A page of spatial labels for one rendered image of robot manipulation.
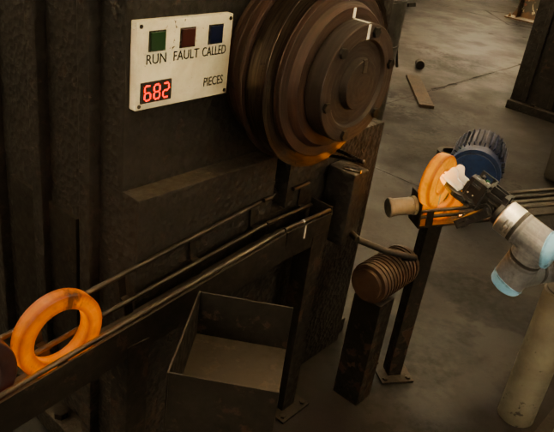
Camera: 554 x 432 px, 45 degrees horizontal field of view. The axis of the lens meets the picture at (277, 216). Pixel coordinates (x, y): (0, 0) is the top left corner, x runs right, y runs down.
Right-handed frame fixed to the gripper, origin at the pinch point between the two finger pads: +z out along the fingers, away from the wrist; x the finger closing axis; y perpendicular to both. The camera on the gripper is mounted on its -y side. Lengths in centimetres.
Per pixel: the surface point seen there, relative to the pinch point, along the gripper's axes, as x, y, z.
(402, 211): -4.6, -19.9, 5.0
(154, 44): 76, 24, 40
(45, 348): 106, -29, 18
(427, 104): -306, -120, 131
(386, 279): 8.1, -33.6, -5.7
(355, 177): 12.7, -10.3, 16.4
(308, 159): 36.1, -0.4, 19.7
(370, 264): 8.3, -33.1, 0.7
